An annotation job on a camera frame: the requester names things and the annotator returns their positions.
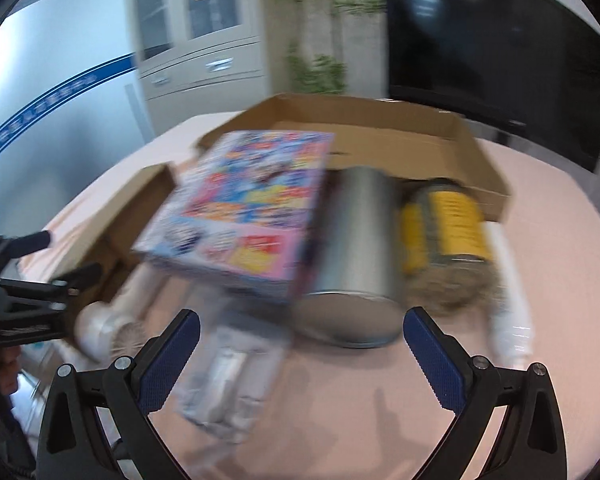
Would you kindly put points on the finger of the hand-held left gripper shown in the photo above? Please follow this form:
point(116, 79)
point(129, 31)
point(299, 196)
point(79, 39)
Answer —
point(27, 242)
point(77, 280)

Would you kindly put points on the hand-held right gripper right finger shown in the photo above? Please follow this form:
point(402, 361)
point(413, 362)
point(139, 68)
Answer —
point(432, 355)

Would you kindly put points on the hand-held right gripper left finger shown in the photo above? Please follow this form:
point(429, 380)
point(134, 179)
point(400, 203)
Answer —
point(167, 360)

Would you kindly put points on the blue stapler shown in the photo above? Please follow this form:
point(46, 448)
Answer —
point(225, 370)

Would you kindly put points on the silver metal can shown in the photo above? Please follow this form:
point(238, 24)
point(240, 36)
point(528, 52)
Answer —
point(355, 240)

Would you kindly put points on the yellow label jar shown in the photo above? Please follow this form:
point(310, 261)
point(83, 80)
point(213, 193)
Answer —
point(455, 215)

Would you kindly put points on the colourful printed box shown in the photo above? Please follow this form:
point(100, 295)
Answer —
point(245, 200)

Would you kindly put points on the brown cardboard box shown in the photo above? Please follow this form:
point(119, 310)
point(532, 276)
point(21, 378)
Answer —
point(380, 135)

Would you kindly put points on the person's left hand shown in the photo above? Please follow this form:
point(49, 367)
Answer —
point(5, 370)

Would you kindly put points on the white handheld fan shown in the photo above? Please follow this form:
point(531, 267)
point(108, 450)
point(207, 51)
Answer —
point(105, 330)

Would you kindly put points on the white tube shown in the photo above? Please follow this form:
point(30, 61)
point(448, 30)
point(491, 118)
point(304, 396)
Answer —
point(510, 300)

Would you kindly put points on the dark clothing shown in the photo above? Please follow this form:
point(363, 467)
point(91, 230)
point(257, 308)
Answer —
point(0, 430)

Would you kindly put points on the grey glass-door cabinet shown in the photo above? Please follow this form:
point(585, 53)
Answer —
point(200, 60)

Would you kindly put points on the black flat screen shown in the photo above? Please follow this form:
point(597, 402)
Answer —
point(480, 35)

